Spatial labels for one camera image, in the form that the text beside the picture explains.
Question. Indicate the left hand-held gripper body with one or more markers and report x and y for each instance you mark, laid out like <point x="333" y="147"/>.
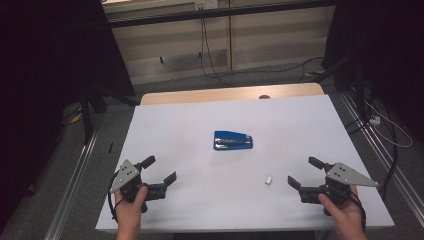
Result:
<point x="128" y="175"/>

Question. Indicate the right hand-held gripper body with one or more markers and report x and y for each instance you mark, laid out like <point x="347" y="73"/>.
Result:
<point x="343" y="176"/>

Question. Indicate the small white staple block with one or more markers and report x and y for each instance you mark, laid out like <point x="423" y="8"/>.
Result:
<point x="268" y="180"/>

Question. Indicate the blue stapler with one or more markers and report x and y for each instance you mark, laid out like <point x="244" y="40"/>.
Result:
<point x="233" y="140"/>

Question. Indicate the person's left hand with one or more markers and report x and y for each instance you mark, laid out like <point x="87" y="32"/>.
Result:
<point x="130" y="213"/>

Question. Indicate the person's right hand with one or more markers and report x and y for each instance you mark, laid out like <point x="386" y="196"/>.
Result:
<point x="348" y="215"/>

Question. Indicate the small black floor piece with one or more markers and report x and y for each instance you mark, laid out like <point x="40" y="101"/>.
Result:
<point x="110" y="147"/>

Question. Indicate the white table cover sheet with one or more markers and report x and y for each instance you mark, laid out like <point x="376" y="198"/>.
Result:
<point x="206" y="193"/>

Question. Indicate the white power strip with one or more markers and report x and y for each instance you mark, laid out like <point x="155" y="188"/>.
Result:
<point x="375" y="120"/>

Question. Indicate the black stand legs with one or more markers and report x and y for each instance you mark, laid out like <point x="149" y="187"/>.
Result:
<point x="87" y="113"/>
<point x="346" y="71"/>

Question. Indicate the yellow floor tape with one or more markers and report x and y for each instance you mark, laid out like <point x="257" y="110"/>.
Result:
<point x="315" y="72"/>
<point x="76" y="117"/>

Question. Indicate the wooden table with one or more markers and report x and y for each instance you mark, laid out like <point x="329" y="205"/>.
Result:
<point x="200" y="95"/>

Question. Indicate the black curtain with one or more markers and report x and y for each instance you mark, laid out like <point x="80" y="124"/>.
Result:
<point x="40" y="66"/>
<point x="383" y="50"/>

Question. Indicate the black horizontal bar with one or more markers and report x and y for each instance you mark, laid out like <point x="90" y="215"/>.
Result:
<point x="213" y="13"/>

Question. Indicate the aluminium floor rail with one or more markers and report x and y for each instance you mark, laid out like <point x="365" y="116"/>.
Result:
<point x="383" y="150"/>
<point x="71" y="186"/>

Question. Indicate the white wall socket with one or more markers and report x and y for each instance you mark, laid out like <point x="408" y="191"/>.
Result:
<point x="206" y="4"/>

